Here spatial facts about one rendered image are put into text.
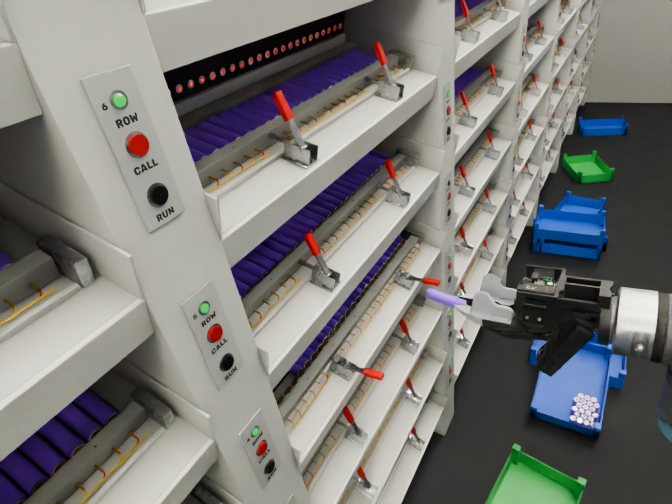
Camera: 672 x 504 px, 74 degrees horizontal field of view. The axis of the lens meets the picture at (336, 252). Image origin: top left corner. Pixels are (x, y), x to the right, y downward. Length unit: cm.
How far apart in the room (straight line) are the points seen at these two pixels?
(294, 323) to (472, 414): 116
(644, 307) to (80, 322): 62
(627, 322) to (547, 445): 105
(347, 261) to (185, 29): 43
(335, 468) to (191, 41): 77
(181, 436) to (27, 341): 21
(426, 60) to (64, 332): 76
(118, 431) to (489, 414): 135
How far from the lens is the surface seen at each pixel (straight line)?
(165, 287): 42
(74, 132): 36
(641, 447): 175
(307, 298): 65
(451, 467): 159
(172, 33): 42
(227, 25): 46
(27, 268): 44
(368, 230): 79
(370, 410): 101
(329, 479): 94
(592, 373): 180
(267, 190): 52
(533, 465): 160
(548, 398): 175
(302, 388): 76
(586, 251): 243
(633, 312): 67
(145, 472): 54
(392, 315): 91
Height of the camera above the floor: 137
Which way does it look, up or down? 33 degrees down
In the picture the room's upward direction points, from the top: 10 degrees counter-clockwise
